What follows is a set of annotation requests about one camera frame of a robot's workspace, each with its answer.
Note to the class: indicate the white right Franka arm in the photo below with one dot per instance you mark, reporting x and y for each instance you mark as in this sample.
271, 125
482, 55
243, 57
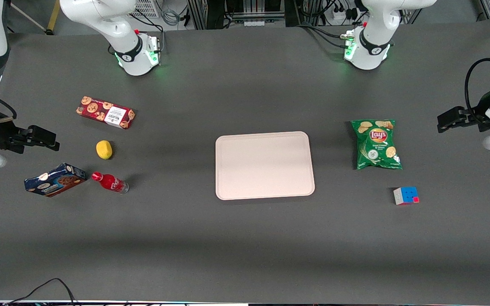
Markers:
131, 53

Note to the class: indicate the green Lay's chips bag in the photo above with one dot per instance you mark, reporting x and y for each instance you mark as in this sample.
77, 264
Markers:
377, 144

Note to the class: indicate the red cookie box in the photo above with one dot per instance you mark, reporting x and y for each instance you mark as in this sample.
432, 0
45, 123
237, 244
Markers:
105, 112

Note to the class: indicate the yellow lemon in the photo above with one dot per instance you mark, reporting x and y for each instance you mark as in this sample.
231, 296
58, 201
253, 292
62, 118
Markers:
104, 149

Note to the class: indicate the red coke bottle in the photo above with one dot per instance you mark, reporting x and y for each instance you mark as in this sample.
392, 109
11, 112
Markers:
111, 182

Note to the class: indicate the white power strip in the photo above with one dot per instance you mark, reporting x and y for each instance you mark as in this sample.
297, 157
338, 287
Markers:
339, 15

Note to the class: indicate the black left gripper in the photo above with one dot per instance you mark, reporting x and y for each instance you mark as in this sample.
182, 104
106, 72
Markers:
477, 117

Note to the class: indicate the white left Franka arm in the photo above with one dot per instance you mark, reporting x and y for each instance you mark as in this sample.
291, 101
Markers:
370, 49

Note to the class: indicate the yellow post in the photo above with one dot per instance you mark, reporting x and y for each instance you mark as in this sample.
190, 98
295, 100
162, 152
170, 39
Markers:
53, 17

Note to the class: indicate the Rubik's cube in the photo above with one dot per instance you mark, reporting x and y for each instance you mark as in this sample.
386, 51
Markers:
405, 196

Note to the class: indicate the blue chocolate cookie box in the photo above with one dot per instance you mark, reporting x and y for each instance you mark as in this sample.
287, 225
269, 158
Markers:
54, 180

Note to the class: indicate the beige plastic tray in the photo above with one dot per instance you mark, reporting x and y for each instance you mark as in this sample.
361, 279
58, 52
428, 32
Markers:
264, 165

